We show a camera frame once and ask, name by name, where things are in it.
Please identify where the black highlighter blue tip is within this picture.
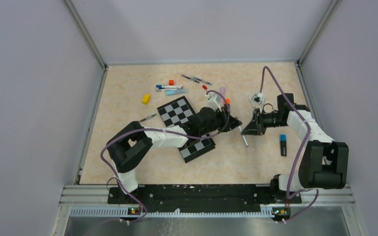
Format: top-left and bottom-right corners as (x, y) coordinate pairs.
(280, 134), (287, 157)

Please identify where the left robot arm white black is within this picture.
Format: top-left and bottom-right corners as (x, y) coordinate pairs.
(104, 107), (242, 203)

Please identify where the thin dark pen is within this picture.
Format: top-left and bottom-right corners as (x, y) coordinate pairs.
(181, 74), (200, 84)

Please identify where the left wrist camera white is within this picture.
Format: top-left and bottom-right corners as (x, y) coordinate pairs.
(205, 90), (224, 112)

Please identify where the black white chessboard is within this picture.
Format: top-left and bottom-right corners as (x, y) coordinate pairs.
(157, 95), (217, 164)

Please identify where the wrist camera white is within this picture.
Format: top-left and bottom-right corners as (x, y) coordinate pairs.
(205, 90), (224, 112)
(253, 92), (265, 111)

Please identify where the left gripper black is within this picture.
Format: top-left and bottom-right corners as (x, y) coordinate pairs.
(200, 106), (241, 136)

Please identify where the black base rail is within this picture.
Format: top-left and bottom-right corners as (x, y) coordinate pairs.
(107, 184), (302, 213)

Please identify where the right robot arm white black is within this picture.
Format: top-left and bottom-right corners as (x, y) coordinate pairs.
(242, 93), (349, 203)

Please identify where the light blue eraser bar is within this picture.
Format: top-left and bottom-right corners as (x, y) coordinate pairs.
(165, 89), (189, 96)

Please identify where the pale purple highlighter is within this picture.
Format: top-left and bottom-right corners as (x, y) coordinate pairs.
(220, 86), (226, 98)

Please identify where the yellow block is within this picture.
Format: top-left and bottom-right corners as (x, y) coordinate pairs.
(142, 94), (151, 105)

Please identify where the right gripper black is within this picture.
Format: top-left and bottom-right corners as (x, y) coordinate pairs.
(241, 108), (286, 136)

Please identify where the black gel pen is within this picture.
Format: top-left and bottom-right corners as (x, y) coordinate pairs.
(138, 114), (157, 123)

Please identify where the white marker magenta end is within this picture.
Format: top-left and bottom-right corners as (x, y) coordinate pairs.
(238, 126), (249, 148)

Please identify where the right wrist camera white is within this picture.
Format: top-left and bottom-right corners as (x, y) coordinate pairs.
(253, 92), (265, 111)

